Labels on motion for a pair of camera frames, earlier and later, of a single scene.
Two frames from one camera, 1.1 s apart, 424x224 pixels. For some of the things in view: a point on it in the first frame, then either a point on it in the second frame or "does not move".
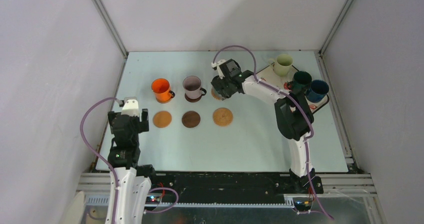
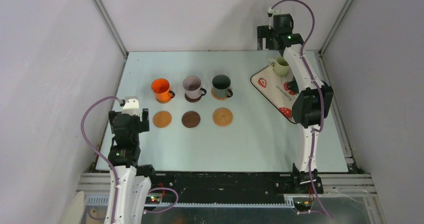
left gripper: x=144 y=124 does not move
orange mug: x=161 y=87 does not move
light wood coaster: x=162 y=119 does not move
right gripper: x=221 y=85 -> x=262 y=32
